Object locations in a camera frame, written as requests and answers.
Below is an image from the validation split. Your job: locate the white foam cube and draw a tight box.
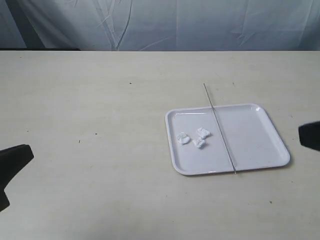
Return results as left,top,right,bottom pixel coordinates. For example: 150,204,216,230
176,132,190,145
192,137,206,149
196,127,211,140

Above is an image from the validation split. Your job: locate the thin metal skewer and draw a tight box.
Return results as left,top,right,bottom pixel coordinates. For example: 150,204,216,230
203,83,237,175

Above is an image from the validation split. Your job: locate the white plastic tray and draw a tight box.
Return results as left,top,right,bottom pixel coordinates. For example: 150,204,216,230
165,103,291,176

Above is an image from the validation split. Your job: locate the pale blue backdrop curtain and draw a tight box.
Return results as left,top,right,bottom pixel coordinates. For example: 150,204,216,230
0,0,320,51

